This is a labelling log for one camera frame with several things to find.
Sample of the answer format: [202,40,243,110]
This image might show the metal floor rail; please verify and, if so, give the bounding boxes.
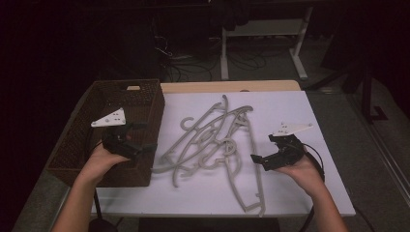
[349,93,410,207]

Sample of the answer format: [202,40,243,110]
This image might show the person's right hand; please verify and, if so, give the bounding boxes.
[276,154,325,195]

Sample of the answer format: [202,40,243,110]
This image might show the dark cloth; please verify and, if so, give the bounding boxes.
[209,0,253,32]

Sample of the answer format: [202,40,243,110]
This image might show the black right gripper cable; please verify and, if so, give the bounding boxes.
[298,143,327,232]

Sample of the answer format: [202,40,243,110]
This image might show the brown wicker basket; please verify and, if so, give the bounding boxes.
[44,78,166,189]

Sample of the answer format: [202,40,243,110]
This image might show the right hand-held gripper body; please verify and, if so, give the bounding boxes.
[263,122,314,171]

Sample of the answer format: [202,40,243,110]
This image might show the person's left hand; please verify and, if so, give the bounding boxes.
[77,141,132,186]

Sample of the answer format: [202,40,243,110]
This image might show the white desk frame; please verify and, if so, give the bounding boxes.
[220,6,314,81]

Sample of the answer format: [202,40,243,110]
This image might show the tangle of black floor cables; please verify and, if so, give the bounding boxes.
[154,33,269,83]

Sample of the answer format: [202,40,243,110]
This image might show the black round object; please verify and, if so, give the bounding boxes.
[88,217,119,232]

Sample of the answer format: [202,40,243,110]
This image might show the dark metal stand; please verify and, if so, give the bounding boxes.
[306,61,390,126]

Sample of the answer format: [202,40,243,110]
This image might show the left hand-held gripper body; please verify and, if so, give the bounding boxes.
[91,107,143,160]

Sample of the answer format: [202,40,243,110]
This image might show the white board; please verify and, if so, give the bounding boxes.
[91,90,357,218]

